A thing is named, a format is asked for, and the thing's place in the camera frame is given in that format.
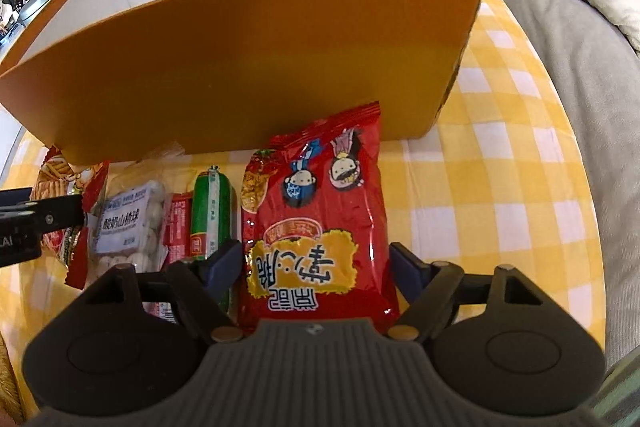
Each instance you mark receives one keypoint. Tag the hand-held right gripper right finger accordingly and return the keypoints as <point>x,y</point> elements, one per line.
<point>406,268</point>

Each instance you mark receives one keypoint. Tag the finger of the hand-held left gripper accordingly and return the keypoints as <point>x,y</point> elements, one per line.
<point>55,214</point>

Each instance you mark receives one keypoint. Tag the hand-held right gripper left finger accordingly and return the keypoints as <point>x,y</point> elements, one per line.
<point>223,263</point>

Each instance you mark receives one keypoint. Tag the red striped fries snack packet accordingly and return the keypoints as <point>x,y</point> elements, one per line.
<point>55,177</point>

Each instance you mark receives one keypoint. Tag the green sausage stick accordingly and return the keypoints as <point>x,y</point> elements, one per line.
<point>212,207</point>

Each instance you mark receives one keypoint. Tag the red snack bar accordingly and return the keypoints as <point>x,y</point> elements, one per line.
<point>180,222</point>

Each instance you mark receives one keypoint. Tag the clear packet of white balls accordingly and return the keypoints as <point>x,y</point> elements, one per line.
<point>130,222</point>

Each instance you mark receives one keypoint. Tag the orange cardboard box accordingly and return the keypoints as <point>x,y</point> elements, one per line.
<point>250,57</point>

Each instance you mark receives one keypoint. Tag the yellow shaggy rug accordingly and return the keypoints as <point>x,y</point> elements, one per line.
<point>10,382</point>

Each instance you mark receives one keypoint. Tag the yellow checked tablecloth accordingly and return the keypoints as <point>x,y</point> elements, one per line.
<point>500,157</point>

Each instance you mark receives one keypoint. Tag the grey sofa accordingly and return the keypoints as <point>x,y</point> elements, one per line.
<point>575,97</point>

